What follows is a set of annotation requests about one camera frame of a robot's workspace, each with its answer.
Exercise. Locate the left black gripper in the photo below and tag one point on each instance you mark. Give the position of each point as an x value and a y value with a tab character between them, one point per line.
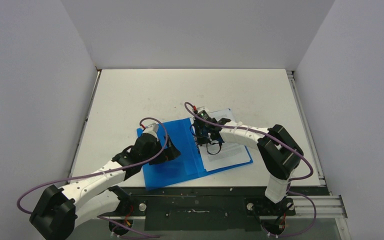
168	154

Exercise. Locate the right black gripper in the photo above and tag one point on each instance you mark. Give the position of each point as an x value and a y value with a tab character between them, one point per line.
204	133

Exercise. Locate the blue plastic folder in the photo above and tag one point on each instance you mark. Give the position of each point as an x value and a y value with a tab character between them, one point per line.
183	160

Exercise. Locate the printed text paper sheet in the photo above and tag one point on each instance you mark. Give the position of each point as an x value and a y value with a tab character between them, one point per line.
231	154

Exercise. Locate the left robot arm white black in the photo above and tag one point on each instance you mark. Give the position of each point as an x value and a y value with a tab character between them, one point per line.
61	209

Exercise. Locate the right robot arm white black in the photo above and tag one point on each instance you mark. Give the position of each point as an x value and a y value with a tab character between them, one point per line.
279	151

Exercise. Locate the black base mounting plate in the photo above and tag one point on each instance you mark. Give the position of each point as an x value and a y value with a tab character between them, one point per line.
201	208

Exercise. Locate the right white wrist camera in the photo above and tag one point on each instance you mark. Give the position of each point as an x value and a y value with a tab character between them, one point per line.
200	111

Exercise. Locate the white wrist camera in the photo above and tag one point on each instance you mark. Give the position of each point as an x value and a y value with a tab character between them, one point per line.
200	111
151	129

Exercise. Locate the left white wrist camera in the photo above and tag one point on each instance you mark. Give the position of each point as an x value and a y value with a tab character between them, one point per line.
151	129

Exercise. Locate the aluminium frame rail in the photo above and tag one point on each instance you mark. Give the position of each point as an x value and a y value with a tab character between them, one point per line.
325	218

